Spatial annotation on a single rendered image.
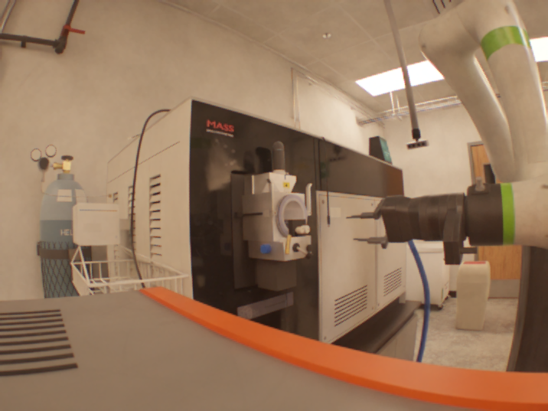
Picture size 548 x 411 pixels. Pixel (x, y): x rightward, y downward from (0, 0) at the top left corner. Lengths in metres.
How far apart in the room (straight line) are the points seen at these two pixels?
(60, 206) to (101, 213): 0.48
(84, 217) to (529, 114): 0.98
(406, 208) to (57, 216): 1.16
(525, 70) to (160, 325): 0.64
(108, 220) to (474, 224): 0.77
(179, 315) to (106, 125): 1.57
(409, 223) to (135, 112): 1.61
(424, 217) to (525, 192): 0.16
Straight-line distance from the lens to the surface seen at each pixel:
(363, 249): 1.04
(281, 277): 0.59
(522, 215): 0.43
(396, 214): 0.47
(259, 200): 0.57
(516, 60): 0.62
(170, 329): 0.18
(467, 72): 0.76
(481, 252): 4.29
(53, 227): 1.24
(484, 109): 0.81
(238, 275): 0.61
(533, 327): 0.83
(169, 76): 2.00
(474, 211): 0.42
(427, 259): 3.71
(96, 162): 1.66
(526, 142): 0.58
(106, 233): 0.78
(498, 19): 0.66
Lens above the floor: 1.19
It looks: 3 degrees up
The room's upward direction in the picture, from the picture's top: 2 degrees counter-clockwise
